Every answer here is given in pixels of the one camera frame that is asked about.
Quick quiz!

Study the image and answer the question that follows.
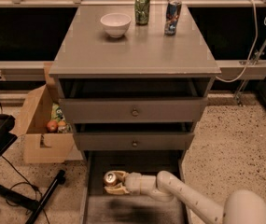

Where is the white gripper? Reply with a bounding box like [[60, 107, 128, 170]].
[[105, 171, 142, 195]]

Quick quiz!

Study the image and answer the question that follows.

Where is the orange soda can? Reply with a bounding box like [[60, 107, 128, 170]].
[[104, 171, 119, 187]]

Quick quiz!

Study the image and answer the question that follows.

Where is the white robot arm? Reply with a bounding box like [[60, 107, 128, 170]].
[[103, 171, 266, 224]]

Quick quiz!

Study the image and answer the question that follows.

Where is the grey bottom drawer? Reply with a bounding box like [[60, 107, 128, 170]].
[[79, 150, 189, 224]]

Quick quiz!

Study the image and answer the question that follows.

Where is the grey drawer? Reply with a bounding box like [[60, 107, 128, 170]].
[[74, 122, 194, 151], [79, 150, 189, 224], [58, 77, 209, 124]]

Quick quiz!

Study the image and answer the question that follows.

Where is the grey middle drawer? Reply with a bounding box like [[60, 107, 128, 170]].
[[74, 122, 194, 151]]

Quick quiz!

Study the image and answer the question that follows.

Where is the grey top drawer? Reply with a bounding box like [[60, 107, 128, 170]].
[[58, 77, 209, 124]]

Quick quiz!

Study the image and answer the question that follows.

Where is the grey wooden drawer cabinet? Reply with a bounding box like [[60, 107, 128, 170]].
[[49, 4, 222, 161]]

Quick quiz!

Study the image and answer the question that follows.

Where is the blue soda can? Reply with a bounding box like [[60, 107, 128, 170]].
[[164, 0, 182, 35]]

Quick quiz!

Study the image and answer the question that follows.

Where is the green soda can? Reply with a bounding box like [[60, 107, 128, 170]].
[[134, 0, 150, 25]]

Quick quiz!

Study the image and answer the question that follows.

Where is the small orange fruit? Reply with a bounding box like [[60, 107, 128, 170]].
[[58, 120, 67, 127]]

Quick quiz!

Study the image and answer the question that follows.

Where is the cardboard box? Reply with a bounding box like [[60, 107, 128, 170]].
[[12, 63, 75, 163]]

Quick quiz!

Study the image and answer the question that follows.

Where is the red apple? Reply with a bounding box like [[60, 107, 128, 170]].
[[47, 120, 58, 133]]

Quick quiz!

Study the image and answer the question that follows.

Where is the green snack bag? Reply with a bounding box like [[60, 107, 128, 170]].
[[50, 103, 64, 122]]

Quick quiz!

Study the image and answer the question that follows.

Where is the black chair base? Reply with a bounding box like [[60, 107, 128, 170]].
[[0, 105, 67, 224]]

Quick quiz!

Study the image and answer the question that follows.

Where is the white ceramic bowl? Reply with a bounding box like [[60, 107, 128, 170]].
[[100, 13, 132, 38]]

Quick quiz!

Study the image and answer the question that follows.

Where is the black floor cable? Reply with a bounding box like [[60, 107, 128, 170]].
[[0, 154, 51, 224]]

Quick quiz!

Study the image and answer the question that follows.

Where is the white cable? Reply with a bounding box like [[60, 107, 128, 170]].
[[215, 0, 266, 84]]

